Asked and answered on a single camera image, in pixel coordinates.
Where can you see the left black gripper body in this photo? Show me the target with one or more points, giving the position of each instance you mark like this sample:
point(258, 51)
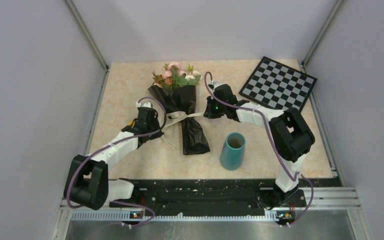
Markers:
point(154, 126)

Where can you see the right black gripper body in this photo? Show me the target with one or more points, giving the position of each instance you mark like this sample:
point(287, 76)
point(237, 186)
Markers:
point(216, 109)

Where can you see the flower bouquet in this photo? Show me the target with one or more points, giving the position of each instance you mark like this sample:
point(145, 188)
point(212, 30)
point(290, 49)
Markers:
point(176, 90)

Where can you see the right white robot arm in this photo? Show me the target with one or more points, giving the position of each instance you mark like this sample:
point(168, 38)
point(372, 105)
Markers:
point(288, 133)

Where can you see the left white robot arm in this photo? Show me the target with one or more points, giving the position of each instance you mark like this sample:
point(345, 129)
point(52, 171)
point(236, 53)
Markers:
point(87, 183)

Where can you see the teal ceramic vase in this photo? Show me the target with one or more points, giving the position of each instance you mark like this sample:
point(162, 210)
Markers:
point(233, 151)

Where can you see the black white checkerboard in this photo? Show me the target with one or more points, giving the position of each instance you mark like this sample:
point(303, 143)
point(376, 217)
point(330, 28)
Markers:
point(275, 85)

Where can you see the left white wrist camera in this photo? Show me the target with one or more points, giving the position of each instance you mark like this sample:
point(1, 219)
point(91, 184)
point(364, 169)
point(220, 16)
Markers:
point(144, 105)

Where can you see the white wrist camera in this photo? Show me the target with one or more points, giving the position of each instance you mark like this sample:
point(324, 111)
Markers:
point(144, 105)
point(214, 85)

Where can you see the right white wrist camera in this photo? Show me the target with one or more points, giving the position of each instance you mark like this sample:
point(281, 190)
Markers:
point(214, 85)

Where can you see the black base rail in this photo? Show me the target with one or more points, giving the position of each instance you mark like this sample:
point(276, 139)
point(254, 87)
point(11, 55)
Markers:
point(206, 197)

